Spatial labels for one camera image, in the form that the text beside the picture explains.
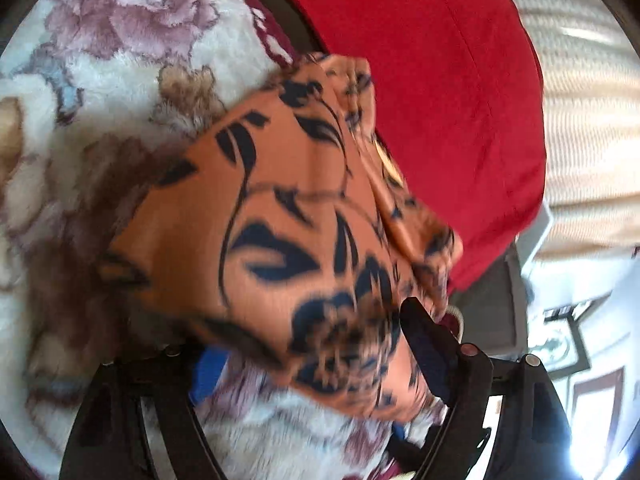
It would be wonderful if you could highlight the orange floral blouse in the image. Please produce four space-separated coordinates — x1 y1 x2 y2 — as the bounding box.
97 52 466 421

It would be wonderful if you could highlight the red pillow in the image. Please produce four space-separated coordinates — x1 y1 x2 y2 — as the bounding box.
257 0 546 293

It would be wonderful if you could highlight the cream dotted curtain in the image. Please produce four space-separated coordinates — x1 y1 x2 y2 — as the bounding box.
500 0 640 261

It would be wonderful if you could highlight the floral plush blanket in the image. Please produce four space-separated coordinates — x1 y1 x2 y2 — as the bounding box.
0 0 451 480

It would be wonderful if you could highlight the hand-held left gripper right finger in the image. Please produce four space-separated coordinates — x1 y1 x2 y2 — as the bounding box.
385 296 573 480

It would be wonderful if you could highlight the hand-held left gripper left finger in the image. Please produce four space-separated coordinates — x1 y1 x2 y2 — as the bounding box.
60 347 231 480

